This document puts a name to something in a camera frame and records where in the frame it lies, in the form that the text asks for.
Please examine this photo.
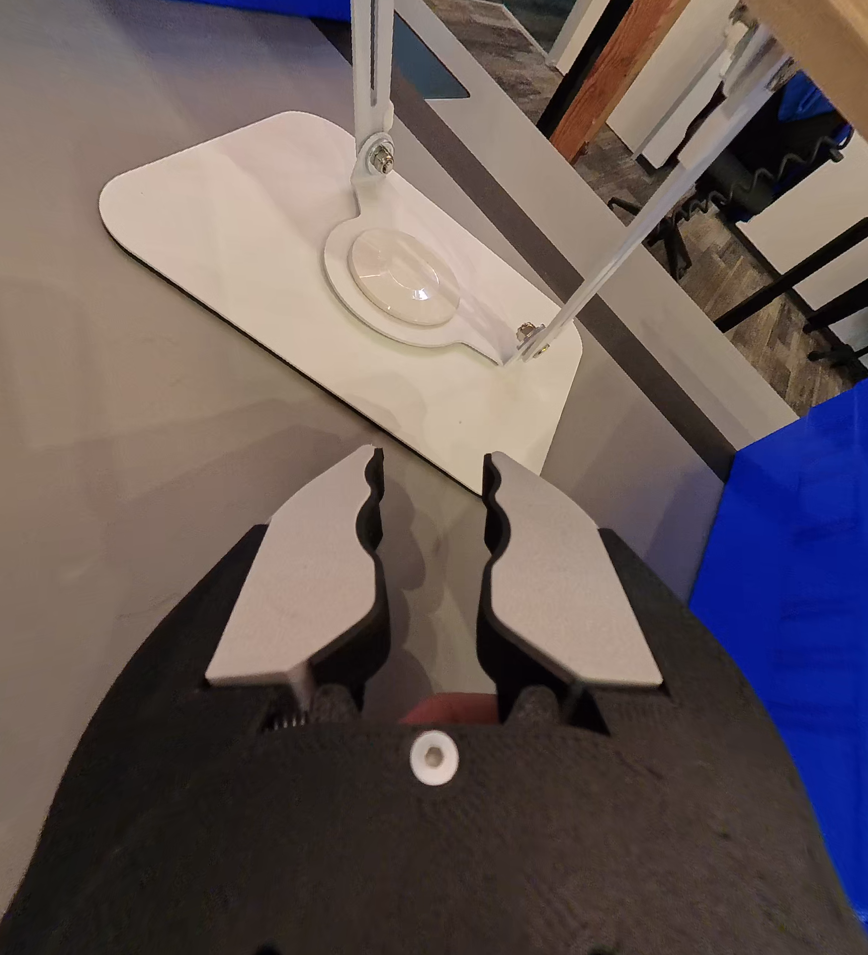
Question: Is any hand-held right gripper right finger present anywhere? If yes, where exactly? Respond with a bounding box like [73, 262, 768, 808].
[477, 451, 665, 723]

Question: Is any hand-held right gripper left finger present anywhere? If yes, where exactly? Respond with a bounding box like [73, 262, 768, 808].
[204, 445, 392, 713]

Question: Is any blue plastic bin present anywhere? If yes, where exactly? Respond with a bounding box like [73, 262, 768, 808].
[168, 0, 353, 23]
[689, 357, 868, 955]

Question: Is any grey desk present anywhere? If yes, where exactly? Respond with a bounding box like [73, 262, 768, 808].
[0, 0, 800, 955]

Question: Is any wooden top office desk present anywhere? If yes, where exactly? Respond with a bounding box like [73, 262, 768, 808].
[713, 190, 868, 367]

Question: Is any white stand with wooden board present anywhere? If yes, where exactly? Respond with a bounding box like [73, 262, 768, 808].
[98, 0, 868, 497]

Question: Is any black office chair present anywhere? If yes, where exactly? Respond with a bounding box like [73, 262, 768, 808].
[609, 71, 853, 281]

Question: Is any blue jacket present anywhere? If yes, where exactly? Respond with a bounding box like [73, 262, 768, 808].
[777, 71, 854, 152]

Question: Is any black coiled cable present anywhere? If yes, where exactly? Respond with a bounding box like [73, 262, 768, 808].
[669, 138, 847, 225]

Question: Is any wooden post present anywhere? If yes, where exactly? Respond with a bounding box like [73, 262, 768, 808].
[549, 0, 692, 164]

